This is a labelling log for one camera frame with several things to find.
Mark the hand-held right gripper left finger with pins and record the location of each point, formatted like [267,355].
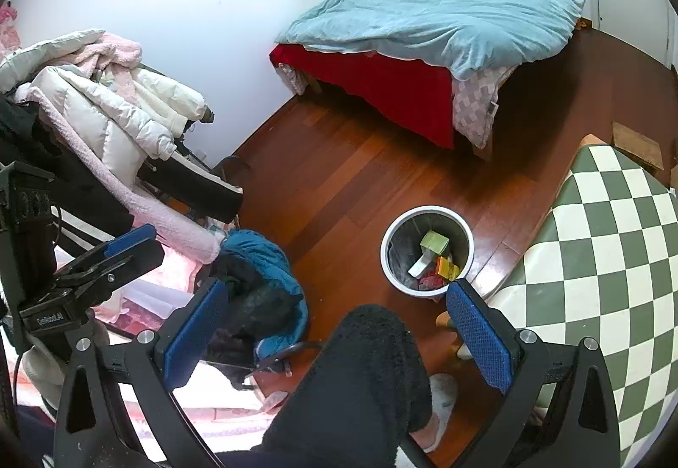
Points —
[193,335]

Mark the white puffer jacket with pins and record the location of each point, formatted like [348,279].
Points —
[122,124]

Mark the green white checkered tablecloth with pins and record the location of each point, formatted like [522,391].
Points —
[609,245]

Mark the white trash bin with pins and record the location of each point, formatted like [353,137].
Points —
[394,282]

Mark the pink white cloth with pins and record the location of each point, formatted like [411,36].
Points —
[159,288]

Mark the white slipper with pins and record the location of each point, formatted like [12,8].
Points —
[442,394]

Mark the black garment white stripes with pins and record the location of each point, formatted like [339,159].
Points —
[201,187]

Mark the black fuzzy garment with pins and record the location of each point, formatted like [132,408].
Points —
[259,304]

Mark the red bed sheet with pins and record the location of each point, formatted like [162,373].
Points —
[381,87]

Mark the pile of jackets and clothes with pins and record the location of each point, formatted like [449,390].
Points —
[153,208]

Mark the pale patterned bed sheet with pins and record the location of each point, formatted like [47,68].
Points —
[474,108]

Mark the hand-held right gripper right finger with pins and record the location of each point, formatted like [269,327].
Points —
[479,335]

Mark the person's leg dark fleece pants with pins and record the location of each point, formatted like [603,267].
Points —
[360,383]

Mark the pink plush item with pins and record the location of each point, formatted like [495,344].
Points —
[6,28]

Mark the bed with blue duvet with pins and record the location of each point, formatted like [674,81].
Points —
[434,7]

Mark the green white carton box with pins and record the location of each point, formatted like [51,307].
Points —
[435,241]

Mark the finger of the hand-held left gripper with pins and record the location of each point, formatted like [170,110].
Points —
[132,261]
[130,240]

